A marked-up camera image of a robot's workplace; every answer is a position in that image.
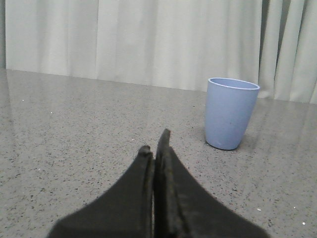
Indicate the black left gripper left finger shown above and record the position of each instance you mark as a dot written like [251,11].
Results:
[123,211]

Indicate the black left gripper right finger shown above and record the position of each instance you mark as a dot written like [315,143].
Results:
[184,209]

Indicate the blue plastic cup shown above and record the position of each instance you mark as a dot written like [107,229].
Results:
[229,106]

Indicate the white curtain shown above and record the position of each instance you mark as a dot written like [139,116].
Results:
[168,43]

